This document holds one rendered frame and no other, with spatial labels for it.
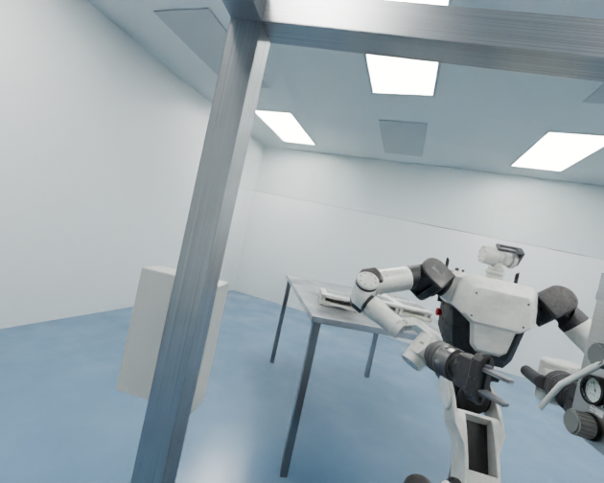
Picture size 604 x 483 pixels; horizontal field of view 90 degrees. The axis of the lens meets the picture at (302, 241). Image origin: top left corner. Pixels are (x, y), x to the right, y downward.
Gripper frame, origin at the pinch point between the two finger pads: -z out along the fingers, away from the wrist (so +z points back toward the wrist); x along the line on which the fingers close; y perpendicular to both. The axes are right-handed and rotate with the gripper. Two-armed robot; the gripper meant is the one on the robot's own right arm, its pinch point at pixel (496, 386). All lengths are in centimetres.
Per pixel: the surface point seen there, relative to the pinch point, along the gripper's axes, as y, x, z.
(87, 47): 176, -154, 293
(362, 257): -229, -22, 393
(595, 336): 19.8, -19.4, -23.4
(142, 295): 79, -6, 23
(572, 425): 23.5, -7.4, -24.5
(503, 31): 36, -62, -12
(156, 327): 75, -1, 20
